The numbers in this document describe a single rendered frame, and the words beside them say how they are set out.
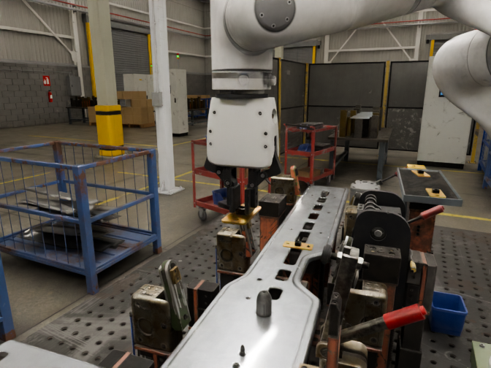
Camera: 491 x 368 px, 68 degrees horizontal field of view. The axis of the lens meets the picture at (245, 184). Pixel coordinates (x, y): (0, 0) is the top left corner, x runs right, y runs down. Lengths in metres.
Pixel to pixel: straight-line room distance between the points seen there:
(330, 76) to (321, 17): 8.25
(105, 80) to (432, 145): 6.51
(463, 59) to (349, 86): 7.88
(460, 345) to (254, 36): 1.13
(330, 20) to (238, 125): 0.17
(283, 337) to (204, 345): 0.14
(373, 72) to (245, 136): 8.07
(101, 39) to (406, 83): 6.22
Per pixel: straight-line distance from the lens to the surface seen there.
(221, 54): 0.50
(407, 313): 0.57
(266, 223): 1.40
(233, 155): 0.52
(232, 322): 0.75
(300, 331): 0.74
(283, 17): 0.43
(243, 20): 0.43
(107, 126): 8.18
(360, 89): 8.57
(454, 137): 7.70
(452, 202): 1.06
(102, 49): 8.22
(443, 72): 0.79
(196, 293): 0.88
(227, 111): 0.51
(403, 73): 8.48
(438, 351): 1.29
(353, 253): 0.54
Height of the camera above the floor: 1.44
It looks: 15 degrees down
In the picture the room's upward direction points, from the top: straight up
